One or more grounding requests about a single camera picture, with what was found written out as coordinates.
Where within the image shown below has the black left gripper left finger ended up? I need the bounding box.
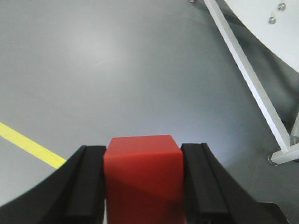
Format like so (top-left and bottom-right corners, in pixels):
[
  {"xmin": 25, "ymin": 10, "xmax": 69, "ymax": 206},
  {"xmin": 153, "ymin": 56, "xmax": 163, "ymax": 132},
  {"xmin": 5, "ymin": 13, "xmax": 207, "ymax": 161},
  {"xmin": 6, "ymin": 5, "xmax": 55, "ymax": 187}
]
[{"xmin": 0, "ymin": 146, "xmax": 106, "ymax": 224}]

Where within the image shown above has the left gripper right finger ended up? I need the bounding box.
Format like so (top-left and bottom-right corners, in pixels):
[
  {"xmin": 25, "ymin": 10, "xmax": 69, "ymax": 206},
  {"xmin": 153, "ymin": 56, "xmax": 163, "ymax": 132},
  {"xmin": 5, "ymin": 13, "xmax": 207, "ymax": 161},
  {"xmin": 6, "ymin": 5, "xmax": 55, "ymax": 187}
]
[{"xmin": 181, "ymin": 143, "xmax": 289, "ymax": 224}]

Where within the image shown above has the red cube block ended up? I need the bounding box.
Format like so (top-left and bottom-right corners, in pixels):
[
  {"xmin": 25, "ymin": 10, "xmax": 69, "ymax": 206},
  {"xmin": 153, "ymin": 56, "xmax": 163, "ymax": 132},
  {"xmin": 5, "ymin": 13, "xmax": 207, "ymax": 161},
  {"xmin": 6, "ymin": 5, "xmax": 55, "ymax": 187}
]
[{"xmin": 104, "ymin": 135, "xmax": 185, "ymax": 224}]

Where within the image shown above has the white table frame leg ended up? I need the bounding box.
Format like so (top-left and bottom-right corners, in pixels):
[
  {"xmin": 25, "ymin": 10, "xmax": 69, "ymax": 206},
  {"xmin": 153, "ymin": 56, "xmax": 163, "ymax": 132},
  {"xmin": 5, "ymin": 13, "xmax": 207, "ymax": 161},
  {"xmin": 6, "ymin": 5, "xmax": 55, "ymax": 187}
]
[{"xmin": 204, "ymin": 0, "xmax": 299, "ymax": 166}]

